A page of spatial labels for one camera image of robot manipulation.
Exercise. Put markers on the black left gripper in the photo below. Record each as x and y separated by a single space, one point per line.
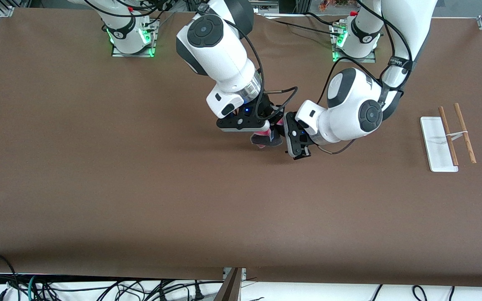
303 138

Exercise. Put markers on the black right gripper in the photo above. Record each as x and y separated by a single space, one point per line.
266 109

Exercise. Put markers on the pink towel with grey edge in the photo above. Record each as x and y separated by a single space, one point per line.
266 143

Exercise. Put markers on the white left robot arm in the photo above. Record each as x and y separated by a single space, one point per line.
349 113

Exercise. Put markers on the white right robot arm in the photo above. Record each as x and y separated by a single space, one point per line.
216 54

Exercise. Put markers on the white power strip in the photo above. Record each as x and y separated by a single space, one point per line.
262 6

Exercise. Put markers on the orange background objects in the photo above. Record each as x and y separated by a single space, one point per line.
335 4

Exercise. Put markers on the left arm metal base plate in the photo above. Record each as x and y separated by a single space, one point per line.
368 59

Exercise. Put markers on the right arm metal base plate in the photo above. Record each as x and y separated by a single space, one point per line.
151 42

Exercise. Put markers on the white rack base plate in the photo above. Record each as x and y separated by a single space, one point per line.
435 146

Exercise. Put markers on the metal table support post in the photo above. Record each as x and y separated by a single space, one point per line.
230 288

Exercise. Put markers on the white rack cross bracket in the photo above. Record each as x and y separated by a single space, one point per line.
458 135

